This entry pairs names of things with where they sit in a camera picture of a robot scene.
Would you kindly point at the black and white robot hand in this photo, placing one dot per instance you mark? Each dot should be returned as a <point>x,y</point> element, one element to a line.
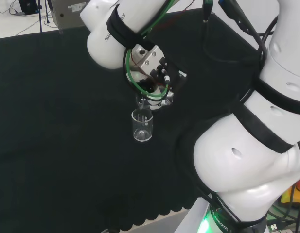
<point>162,98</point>

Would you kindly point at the small clear glass beaker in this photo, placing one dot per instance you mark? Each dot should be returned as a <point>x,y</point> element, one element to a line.
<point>142,126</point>

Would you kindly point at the black bench cloth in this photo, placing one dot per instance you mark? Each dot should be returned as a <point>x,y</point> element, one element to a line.
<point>55,109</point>

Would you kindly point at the grey-brown cabinet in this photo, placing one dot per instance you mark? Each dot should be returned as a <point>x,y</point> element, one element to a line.
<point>67,14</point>

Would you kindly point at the blue tripod leg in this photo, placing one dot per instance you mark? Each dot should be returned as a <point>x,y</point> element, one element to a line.
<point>40,17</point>

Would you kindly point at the black box device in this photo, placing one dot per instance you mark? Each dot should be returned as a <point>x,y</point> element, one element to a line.
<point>28,6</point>

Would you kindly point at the yellow stop button box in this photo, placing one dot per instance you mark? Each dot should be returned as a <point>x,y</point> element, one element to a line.
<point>292,196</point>

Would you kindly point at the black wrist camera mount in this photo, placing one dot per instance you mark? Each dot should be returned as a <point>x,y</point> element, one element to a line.
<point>174,72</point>

